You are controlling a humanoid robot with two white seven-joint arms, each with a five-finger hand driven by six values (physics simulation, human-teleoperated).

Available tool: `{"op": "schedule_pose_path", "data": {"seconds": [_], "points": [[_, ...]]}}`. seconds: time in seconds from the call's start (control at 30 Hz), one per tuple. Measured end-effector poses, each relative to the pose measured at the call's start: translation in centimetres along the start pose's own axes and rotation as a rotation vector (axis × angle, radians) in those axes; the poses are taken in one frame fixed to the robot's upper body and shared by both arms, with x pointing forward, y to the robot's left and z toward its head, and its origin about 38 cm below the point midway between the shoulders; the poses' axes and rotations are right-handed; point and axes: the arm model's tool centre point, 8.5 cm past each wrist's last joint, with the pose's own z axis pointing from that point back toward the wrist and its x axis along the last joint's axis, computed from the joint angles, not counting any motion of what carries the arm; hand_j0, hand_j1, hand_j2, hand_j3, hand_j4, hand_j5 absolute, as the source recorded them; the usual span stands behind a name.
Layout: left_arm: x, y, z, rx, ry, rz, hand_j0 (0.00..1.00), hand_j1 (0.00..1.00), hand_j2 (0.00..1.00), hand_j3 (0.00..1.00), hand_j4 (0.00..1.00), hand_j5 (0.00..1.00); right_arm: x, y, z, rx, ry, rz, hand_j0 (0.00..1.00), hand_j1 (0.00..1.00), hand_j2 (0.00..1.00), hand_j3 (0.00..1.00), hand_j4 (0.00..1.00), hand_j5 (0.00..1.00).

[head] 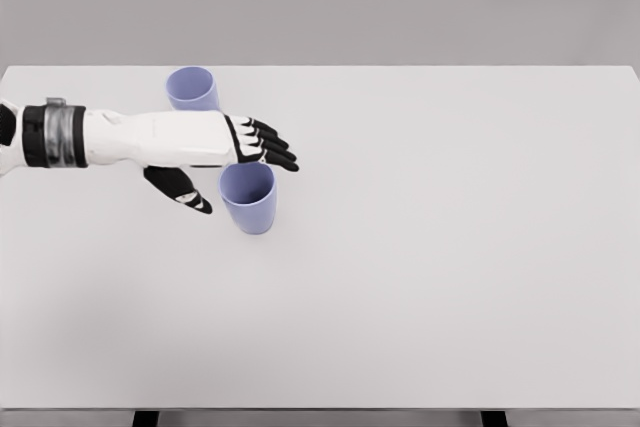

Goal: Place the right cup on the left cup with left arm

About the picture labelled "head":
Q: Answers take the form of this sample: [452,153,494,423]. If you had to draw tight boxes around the lavender plastic cup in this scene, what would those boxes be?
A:
[218,161,278,236]
[165,65,220,113]

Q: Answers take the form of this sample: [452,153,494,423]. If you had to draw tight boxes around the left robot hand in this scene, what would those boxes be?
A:
[134,110,301,216]

